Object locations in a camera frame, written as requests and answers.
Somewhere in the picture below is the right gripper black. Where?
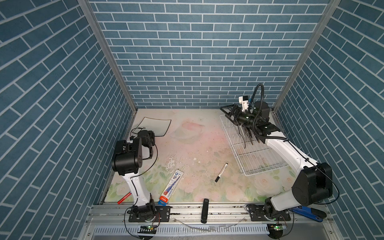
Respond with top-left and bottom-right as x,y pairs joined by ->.
221,104 -> 259,129

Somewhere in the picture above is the square white plate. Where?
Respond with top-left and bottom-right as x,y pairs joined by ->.
134,117 -> 172,137
237,125 -> 247,149

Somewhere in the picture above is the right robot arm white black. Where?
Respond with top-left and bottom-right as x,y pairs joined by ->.
220,84 -> 340,221

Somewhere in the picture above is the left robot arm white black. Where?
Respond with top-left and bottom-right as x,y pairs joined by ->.
112,128 -> 157,222

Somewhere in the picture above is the red marker pen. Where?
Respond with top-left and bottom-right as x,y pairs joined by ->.
117,192 -> 132,205

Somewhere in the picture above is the black white marker pen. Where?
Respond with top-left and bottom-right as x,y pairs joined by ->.
215,163 -> 229,183

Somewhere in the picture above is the left green circuit board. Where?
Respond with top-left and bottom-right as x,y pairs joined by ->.
138,226 -> 158,235

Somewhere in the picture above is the green circuit board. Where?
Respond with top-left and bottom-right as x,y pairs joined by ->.
267,224 -> 286,236
138,226 -> 158,235

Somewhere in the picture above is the black remote control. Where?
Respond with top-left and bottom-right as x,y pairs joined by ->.
201,199 -> 209,224

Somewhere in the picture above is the right green circuit board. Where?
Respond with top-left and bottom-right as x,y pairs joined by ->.
267,224 -> 286,236

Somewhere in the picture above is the blue black crimping tool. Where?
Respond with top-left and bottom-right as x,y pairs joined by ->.
291,206 -> 327,223

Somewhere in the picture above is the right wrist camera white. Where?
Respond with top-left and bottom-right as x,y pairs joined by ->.
239,96 -> 250,112

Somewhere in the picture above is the white wire dish rack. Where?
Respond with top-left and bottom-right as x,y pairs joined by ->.
220,115 -> 288,177

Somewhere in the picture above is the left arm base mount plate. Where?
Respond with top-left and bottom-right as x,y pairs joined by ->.
127,206 -> 171,223

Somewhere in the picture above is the aluminium rail frame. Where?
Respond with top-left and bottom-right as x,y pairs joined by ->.
79,203 -> 342,240

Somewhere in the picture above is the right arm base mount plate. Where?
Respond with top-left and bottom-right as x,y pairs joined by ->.
245,204 -> 291,222

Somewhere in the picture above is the white slotted cable duct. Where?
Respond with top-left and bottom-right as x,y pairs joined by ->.
93,224 -> 269,237

